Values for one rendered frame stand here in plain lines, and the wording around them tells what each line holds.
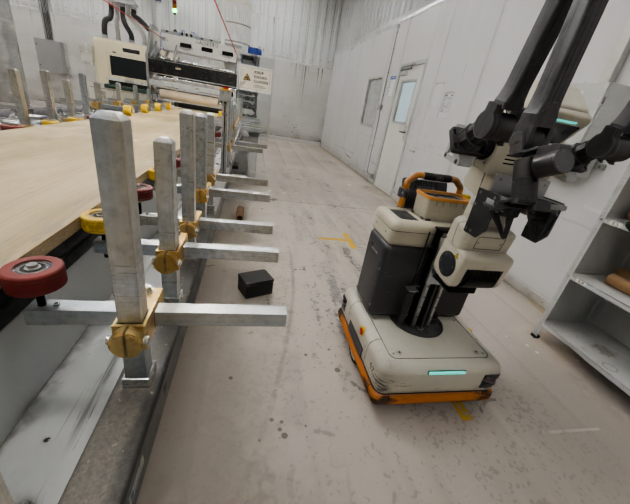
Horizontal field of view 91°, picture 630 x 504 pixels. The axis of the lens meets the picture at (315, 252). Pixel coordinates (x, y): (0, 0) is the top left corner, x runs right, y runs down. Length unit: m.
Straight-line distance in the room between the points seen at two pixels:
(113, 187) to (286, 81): 11.22
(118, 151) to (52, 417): 0.52
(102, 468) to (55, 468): 0.14
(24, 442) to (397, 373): 1.17
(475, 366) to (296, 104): 10.74
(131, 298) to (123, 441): 0.22
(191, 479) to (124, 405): 0.75
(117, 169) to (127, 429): 0.40
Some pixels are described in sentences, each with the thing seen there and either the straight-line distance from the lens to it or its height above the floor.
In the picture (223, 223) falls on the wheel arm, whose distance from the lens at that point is 1.06.
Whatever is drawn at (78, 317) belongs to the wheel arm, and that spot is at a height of 0.82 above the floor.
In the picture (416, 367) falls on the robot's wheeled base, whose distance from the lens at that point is 1.49.
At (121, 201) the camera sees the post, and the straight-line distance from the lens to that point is 0.49.
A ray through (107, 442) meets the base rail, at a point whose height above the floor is 0.70.
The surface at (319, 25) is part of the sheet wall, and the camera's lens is 11.97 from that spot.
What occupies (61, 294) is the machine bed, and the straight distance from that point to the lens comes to 0.86.
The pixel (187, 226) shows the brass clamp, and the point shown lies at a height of 0.82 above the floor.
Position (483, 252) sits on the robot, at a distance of 1.35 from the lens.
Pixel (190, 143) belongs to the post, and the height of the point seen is 1.06.
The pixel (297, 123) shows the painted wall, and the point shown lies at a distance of 11.68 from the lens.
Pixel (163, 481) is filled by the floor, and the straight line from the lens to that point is 1.39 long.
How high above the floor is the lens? 1.20
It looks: 25 degrees down
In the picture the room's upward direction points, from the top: 10 degrees clockwise
